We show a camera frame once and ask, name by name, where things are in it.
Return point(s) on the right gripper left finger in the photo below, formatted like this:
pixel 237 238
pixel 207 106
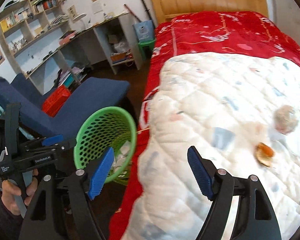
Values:
pixel 44 218

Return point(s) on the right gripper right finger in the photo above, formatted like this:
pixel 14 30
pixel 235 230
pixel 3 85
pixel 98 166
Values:
pixel 255 218

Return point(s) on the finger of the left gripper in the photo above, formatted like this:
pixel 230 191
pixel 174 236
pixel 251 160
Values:
pixel 52 140

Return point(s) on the white paper cup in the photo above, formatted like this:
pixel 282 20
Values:
pixel 122 155

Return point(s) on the green plastic trash basket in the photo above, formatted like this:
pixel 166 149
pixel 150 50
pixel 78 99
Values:
pixel 108 127

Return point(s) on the person's left hand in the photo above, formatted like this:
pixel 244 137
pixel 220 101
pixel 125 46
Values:
pixel 9 191

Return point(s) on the red plastic crate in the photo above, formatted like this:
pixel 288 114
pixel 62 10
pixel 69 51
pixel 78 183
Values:
pixel 55 101

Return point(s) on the blue upholstered chair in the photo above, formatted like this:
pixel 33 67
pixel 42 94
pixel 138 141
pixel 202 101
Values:
pixel 93 94

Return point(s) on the golden pastry piece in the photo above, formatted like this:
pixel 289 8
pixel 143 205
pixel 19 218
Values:
pixel 264 154

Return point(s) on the crumpled foil ball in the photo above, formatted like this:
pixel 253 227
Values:
pixel 285 119

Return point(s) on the white quilted blanket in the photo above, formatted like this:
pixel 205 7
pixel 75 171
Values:
pixel 223 105

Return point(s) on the green plastic stool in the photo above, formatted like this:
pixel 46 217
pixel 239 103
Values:
pixel 146 49

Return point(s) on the blue paper bag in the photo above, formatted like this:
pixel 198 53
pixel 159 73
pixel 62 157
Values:
pixel 144 31

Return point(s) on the red patterned bedspread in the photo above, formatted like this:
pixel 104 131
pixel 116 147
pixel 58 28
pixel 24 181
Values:
pixel 246 32

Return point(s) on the white wall shelf unit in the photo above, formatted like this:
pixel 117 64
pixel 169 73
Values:
pixel 38 44

